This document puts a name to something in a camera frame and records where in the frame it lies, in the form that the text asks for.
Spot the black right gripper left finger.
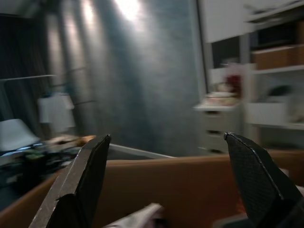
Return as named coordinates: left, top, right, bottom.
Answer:
left=28, top=134, right=112, bottom=228

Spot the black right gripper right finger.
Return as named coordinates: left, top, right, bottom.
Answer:
left=224, top=132, right=304, bottom=228

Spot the brown cardboard rubbish box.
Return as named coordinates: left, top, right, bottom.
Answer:
left=0, top=149, right=304, bottom=228

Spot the white drawer cabinet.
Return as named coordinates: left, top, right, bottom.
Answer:
left=193, top=104, right=245, bottom=152

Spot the white storage box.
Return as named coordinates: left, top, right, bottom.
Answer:
left=246, top=102, right=289, bottom=124

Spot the white pointed packet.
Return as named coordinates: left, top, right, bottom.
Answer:
left=104, top=203, right=167, bottom=228

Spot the white hanging cloth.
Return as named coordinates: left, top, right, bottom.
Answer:
left=38, top=94, right=76, bottom=133

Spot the white chair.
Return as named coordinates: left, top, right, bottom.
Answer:
left=0, top=118, right=41, bottom=152

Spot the white shelf unit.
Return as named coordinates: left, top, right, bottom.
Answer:
left=239, top=0, right=304, bottom=145

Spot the brown cardboard storage box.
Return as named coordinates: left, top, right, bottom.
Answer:
left=251, top=44, right=304, bottom=71

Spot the black device with cables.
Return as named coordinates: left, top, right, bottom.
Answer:
left=0, top=140, right=79, bottom=183

